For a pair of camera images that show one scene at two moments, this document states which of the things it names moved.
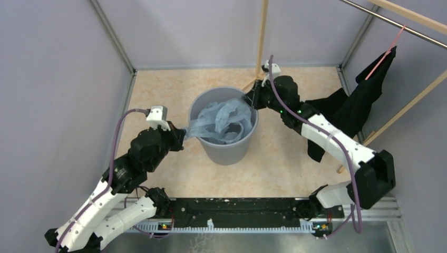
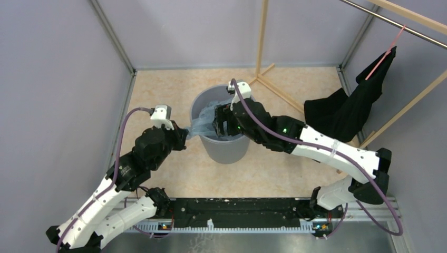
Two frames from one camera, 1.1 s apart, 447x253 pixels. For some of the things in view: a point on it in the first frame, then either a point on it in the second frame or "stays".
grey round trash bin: (226, 154) stays
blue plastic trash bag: (226, 123) stays
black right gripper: (253, 97) → (223, 113)
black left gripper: (177, 135) stays
